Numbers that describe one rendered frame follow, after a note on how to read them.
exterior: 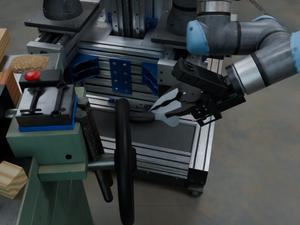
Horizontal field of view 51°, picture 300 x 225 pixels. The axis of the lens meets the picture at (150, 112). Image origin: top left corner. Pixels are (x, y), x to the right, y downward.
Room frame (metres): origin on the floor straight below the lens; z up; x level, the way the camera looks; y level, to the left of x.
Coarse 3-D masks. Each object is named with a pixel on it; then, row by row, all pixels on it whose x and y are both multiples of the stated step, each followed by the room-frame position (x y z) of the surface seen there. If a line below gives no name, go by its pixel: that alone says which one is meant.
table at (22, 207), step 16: (0, 64) 0.70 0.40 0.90; (48, 64) 0.70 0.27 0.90; (16, 80) 0.63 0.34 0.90; (0, 160) 0.37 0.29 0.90; (16, 160) 0.37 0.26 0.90; (32, 160) 0.37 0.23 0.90; (32, 176) 0.34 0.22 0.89; (48, 176) 0.37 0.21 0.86; (64, 176) 0.37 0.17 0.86; (80, 176) 0.37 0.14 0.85; (32, 192) 0.32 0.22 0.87; (0, 208) 0.27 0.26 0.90; (16, 208) 0.27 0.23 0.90; (32, 208) 0.30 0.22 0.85; (0, 224) 0.24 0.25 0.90; (16, 224) 0.24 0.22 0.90
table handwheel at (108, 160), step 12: (120, 108) 0.47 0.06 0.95; (120, 120) 0.43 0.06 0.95; (120, 132) 0.40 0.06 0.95; (120, 144) 0.38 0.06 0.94; (108, 156) 0.44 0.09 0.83; (120, 156) 0.36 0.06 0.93; (132, 156) 0.43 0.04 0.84; (96, 168) 0.42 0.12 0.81; (108, 168) 0.42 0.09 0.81; (120, 168) 0.35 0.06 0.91; (132, 168) 0.42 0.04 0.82; (120, 180) 0.33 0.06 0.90; (132, 180) 0.47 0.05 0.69; (120, 192) 0.32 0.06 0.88; (132, 192) 0.32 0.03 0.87; (120, 204) 0.31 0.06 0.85; (132, 204) 0.31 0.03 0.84; (120, 216) 0.31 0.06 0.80; (132, 216) 0.31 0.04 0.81
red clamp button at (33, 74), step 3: (27, 72) 0.49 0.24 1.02; (30, 72) 0.49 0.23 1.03; (33, 72) 0.49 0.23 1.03; (36, 72) 0.49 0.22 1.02; (39, 72) 0.50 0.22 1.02; (24, 75) 0.49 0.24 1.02; (27, 75) 0.48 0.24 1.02; (30, 75) 0.48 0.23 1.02; (33, 75) 0.48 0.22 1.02; (36, 75) 0.48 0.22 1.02; (39, 75) 0.49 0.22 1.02; (27, 78) 0.48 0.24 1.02; (30, 78) 0.48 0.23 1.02; (33, 78) 0.48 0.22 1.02; (36, 78) 0.48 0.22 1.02
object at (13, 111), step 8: (0, 88) 0.48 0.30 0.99; (0, 96) 0.46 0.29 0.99; (8, 96) 0.49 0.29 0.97; (0, 104) 0.44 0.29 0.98; (8, 104) 0.47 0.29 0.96; (0, 112) 0.43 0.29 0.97; (8, 112) 0.45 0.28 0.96; (16, 112) 0.45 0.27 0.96; (0, 120) 0.42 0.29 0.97; (8, 120) 0.44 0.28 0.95; (0, 128) 0.41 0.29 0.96; (8, 128) 0.43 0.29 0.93; (0, 136) 0.41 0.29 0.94; (0, 144) 0.40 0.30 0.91; (8, 144) 0.41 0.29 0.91
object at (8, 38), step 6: (0, 30) 0.81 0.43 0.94; (6, 30) 0.81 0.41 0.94; (0, 36) 0.77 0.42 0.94; (6, 36) 0.80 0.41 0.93; (0, 42) 0.75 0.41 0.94; (6, 42) 0.78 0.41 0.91; (0, 48) 0.74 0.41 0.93; (6, 48) 0.77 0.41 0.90; (0, 54) 0.72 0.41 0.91; (0, 60) 0.71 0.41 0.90
